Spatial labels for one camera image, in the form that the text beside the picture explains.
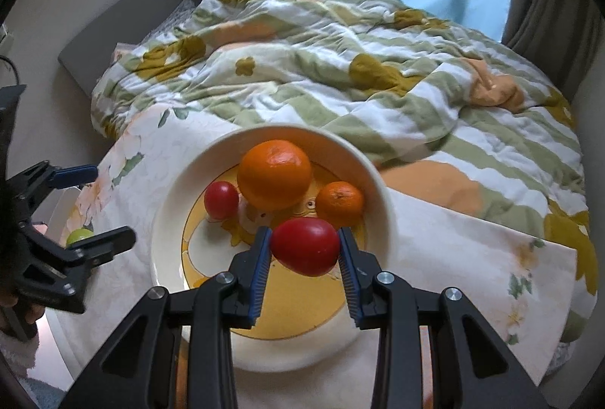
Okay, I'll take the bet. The small mandarin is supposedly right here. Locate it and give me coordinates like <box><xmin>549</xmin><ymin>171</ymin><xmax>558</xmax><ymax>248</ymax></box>
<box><xmin>315</xmin><ymin>181</ymin><xmax>365</xmax><ymax>229</ymax></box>

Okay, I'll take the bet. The green apple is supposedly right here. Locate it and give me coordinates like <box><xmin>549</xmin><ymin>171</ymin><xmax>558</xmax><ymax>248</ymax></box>
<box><xmin>66</xmin><ymin>228</ymin><xmax>94</xmax><ymax>247</ymax></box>

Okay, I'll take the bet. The cream yellow fruit bowl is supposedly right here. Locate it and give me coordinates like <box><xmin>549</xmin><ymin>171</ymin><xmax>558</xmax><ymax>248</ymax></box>
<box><xmin>151</xmin><ymin>124</ymin><xmax>394</xmax><ymax>372</ymax></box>

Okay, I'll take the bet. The large orange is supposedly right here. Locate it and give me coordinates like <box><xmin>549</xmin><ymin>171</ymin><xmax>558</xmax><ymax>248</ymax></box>
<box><xmin>237</xmin><ymin>140</ymin><xmax>313</xmax><ymax>211</ymax></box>

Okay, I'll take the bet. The red cherry tomato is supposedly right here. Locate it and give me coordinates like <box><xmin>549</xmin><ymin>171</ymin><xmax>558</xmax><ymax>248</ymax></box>
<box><xmin>203</xmin><ymin>181</ymin><xmax>239</xmax><ymax>221</ymax></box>

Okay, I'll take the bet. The right brown curtain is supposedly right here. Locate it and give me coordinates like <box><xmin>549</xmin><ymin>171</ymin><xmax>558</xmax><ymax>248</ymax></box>
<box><xmin>503</xmin><ymin>0</ymin><xmax>604</xmax><ymax>99</ymax></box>

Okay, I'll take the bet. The grey headboard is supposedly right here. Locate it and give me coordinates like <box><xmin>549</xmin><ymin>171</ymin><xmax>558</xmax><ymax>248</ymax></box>
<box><xmin>57</xmin><ymin>0</ymin><xmax>200</xmax><ymax>96</ymax></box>

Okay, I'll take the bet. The floral white tablecloth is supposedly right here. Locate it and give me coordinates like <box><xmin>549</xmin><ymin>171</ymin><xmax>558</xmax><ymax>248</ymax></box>
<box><xmin>50</xmin><ymin>108</ymin><xmax>576</xmax><ymax>408</ymax></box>

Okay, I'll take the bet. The large red tomato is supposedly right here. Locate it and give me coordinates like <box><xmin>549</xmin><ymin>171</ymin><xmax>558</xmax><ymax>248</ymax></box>
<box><xmin>270</xmin><ymin>218</ymin><xmax>340</xmax><ymax>277</ymax></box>

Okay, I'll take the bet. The green striped floral duvet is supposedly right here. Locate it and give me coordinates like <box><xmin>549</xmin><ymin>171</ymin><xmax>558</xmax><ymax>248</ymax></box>
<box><xmin>91</xmin><ymin>0</ymin><xmax>599</xmax><ymax>342</ymax></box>

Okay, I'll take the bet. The person's left hand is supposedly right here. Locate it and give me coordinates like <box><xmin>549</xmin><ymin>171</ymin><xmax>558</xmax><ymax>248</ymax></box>
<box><xmin>0</xmin><ymin>290</ymin><xmax>45</xmax><ymax>325</ymax></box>

